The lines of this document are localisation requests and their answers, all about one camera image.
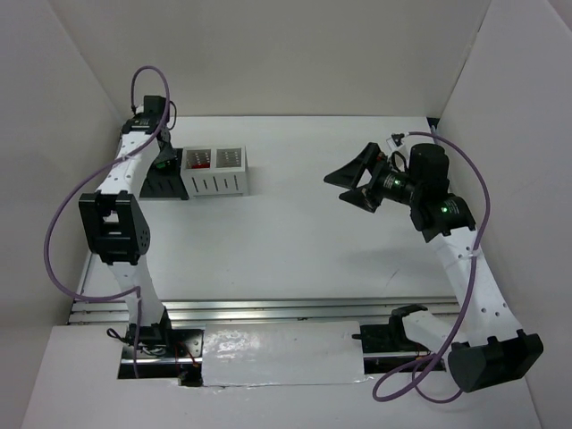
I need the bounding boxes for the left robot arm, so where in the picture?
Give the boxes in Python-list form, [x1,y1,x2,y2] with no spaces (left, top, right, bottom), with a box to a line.
[79,96,172,351]

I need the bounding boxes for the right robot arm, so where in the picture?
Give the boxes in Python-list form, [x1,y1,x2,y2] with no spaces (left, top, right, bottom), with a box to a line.
[324,142,543,402]

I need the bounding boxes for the black slotted container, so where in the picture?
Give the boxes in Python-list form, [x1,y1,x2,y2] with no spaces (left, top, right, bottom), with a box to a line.
[139,148,189,200]

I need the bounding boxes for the white slotted container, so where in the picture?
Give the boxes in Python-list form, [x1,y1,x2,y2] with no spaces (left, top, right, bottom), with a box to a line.
[181,146,249,198]

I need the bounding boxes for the white foil cover panel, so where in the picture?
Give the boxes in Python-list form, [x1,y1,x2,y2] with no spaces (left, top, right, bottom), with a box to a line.
[202,321,366,387]

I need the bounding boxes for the aluminium rail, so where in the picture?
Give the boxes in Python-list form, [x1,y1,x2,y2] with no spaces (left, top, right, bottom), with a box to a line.
[66,298,461,325]

